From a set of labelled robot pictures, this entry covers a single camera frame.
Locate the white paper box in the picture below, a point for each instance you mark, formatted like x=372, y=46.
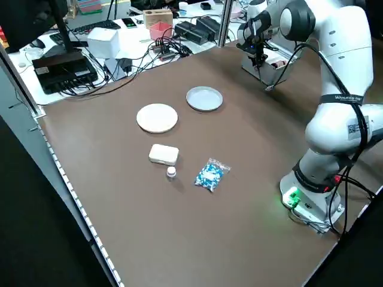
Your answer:
x=112, y=68

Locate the aluminium table frame rail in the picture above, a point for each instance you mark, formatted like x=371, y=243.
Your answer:
x=60, y=167

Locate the pink plastic bin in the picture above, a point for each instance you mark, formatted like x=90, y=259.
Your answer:
x=161, y=31

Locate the black ribbed power brick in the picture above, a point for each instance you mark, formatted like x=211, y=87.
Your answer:
x=209, y=25
x=191, y=33

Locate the black dock box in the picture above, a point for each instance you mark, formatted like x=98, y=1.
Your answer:
x=63, y=71

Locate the black keyboard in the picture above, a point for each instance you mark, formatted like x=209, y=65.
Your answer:
x=89, y=28

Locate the brown cardboard box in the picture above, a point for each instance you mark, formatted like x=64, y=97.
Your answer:
x=157, y=18

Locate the white cup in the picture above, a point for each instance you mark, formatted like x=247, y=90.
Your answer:
x=182, y=7

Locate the silver aluminium medical kit case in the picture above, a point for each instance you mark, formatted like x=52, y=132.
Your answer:
x=249, y=70

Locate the black usb hub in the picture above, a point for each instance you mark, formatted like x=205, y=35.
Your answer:
x=167, y=53

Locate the white plastic box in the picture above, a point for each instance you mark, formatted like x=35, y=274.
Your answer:
x=163, y=154

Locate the blue white pill bag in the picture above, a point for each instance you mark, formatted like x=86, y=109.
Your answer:
x=211, y=175

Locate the black monitor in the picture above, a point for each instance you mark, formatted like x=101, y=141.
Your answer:
x=27, y=21

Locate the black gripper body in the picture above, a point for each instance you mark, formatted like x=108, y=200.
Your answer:
x=252, y=48

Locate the aluminium camera post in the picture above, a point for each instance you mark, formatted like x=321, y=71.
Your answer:
x=226, y=24

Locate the small black plug adapter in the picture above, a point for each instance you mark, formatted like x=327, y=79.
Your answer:
x=125, y=65

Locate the small white pill bottle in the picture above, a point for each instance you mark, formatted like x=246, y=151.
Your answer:
x=171, y=172

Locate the black smartphone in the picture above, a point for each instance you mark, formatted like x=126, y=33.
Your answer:
x=128, y=23

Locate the black computer mouse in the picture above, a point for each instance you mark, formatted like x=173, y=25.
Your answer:
x=37, y=43

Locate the round white plate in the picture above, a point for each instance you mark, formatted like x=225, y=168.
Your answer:
x=157, y=118

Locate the round gray plate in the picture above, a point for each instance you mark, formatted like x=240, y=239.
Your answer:
x=205, y=98

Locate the white cube box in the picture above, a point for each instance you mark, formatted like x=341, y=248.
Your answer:
x=103, y=43

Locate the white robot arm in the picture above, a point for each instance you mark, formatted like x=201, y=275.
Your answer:
x=344, y=74

